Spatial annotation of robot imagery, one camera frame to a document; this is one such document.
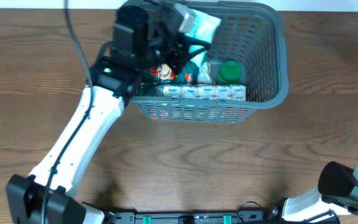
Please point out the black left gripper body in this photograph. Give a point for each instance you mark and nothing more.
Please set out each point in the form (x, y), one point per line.
(159, 53)

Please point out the green lid jar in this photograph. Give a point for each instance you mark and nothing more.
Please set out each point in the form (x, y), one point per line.
(230, 72)

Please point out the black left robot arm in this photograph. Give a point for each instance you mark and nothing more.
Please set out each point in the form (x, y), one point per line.
(47, 194)

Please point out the white paper pouch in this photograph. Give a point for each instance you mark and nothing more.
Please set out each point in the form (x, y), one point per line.
(204, 75)

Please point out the white tissue pack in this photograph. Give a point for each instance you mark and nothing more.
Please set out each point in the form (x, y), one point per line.
(203, 92)

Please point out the small teal packet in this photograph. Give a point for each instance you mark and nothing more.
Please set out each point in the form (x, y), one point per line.
(204, 28)

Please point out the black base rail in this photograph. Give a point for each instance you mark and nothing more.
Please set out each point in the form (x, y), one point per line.
(244, 216)

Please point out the green coffee bag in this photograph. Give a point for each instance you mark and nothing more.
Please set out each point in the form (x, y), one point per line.
(164, 75)

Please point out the grey plastic basket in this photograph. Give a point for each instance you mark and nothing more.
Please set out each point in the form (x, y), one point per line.
(251, 34)

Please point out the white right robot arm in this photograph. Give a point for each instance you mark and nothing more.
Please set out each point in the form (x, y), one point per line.
(336, 194)

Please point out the orange pasta pack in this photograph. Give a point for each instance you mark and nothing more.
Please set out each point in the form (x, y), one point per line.
(195, 113)

